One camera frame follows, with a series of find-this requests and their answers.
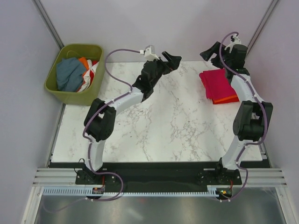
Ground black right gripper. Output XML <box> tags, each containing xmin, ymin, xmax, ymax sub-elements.
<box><xmin>201</xmin><ymin>41</ymin><xmax>233</xmax><ymax>70</ymax></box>

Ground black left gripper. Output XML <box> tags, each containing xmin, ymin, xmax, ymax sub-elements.
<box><xmin>150</xmin><ymin>52</ymin><xmax>182</xmax><ymax>88</ymax></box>

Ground magenta t shirt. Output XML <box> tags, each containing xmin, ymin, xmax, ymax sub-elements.
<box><xmin>199</xmin><ymin>69</ymin><xmax>237</xmax><ymax>100</ymax></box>

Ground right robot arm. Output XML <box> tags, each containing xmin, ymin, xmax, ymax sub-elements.
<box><xmin>200</xmin><ymin>42</ymin><xmax>273</xmax><ymax>184</ymax></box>

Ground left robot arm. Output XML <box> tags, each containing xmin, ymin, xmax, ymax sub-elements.
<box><xmin>83</xmin><ymin>45</ymin><xmax>182</xmax><ymax>183</ymax></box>

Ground folded orange t shirt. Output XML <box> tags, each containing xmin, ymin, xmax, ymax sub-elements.
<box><xmin>212</xmin><ymin>95</ymin><xmax>239</xmax><ymax>105</ymax></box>

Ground olive green plastic bin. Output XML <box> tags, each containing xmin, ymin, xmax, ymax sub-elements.
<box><xmin>44</xmin><ymin>43</ymin><xmax>105</xmax><ymax>106</ymax></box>

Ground grey blue t shirt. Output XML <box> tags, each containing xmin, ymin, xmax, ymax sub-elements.
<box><xmin>56</xmin><ymin>57</ymin><xmax>86</xmax><ymax>92</ymax></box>

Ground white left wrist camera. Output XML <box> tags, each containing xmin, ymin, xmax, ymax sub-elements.
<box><xmin>139</xmin><ymin>45</ymin><xmax>160</xmax><ymax>61</ymax></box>

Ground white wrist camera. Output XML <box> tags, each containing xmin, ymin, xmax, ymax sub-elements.
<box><xmin>139</xmin><ymin>45</ymin><xmax>160</xmax><ymax>61</ymax></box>
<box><xmin>225</xmin><ymin>34</ymin><xmax>242</xmax><ymax>53</ymax></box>

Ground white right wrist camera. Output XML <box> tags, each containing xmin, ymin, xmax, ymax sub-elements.
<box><xmin>225</xmin><ymin>34</ymin><xmax>242</xmax><ymax>53</ymax></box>

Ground right aluminium frame post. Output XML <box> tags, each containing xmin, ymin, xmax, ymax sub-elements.
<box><xmin>248</xmin><ymin>0</ymin><xmax>280</xmax><ymax>54</ymax></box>

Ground aluminium frame post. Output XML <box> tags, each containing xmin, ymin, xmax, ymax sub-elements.
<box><xmin>248</xmin><ymin>0</ymin><xmax>280</xmax><ymax>54</ymax></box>
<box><xmin>32</xmin><ymin>0</ymin><xmax>64</xmax><ymax>49</ymax></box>

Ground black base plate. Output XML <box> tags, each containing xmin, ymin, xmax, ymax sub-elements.
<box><xmin>75</xmin><ymin>162</ymin><xmax>242</xmax><ymax>193</ymax></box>

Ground left aluminium frame post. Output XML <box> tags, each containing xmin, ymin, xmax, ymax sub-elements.
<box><xmin>32</xmin><ymin>0</ymin><xmax>64</xmax><ymax>49</ymax></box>

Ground aluminium rail profile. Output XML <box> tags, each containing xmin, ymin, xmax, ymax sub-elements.
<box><xmin>33</xmin><ymin>168</ymin><xmax>286</xmax><ymax>187</ymax></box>

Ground white slotted cable duct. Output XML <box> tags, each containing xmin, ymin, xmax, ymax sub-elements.
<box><xmin>42</xmin><ymin>186</ymin><xmax>219</xmax><ymax>197</ymax></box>

